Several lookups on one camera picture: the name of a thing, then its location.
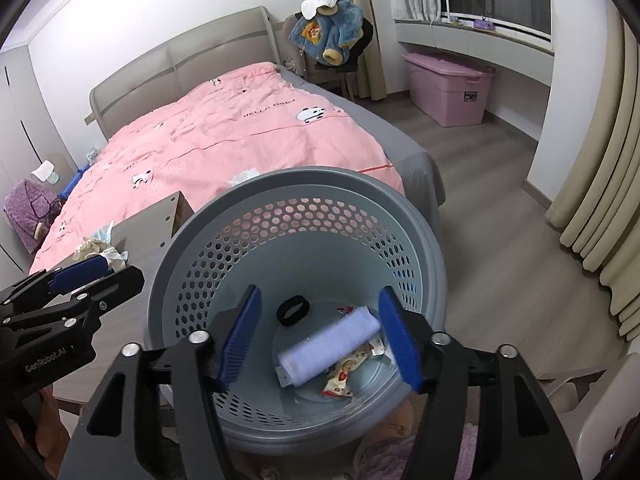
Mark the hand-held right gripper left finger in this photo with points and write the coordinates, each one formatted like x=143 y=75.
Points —
x=242 y=340

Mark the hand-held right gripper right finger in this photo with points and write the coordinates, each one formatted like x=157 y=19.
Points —
x=400 y=340

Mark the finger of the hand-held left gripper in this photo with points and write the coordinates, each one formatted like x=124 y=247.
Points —
x=82 y=270
x=120 y=285

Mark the cream paper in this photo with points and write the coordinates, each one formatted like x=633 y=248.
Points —
x=95 y=247

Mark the black elastic band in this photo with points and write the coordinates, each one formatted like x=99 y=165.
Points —
x=281 y=314

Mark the small red wrapper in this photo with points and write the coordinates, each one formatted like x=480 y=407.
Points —
x=345 y=311

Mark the beige printed snack wrapper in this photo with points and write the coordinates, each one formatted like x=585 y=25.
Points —
x=342 y=375

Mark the long lavender cardboard box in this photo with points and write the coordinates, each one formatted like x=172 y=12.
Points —
x=325 y=345

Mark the grey perforated plastic basket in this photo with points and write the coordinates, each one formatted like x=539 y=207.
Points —
x=320 y=240

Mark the light blue wipes packet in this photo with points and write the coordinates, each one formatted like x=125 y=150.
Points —
x=105 y=232

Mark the purple fluffy robe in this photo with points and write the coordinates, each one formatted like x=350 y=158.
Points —
x=25 y=215

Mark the blue flat package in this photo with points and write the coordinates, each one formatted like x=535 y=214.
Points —
x=72 y=185

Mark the small white cloth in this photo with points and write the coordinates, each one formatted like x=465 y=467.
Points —
x=44 y=170

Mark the grey bed sheet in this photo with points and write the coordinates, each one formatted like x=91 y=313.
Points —
x=400 y=160

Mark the bed with pink cover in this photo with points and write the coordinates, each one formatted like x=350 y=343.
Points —
x=225 y=135

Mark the grey upholstered bed headboard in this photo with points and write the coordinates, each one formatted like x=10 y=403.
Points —
x=175 y=55

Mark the pink plastic storage box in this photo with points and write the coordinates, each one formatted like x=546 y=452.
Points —
x=450 y=90

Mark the brown chair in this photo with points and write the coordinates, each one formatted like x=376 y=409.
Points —
x=350 y=77

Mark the white window ledge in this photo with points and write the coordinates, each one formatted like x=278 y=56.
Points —
x=475 y=45

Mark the blue fleece jacket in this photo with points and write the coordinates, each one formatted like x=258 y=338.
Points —
x=325 y=35

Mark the small purple item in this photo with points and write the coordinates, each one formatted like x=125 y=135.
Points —
x=483 y=23

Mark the white folded towel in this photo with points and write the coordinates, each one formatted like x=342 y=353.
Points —
x=320 y=2

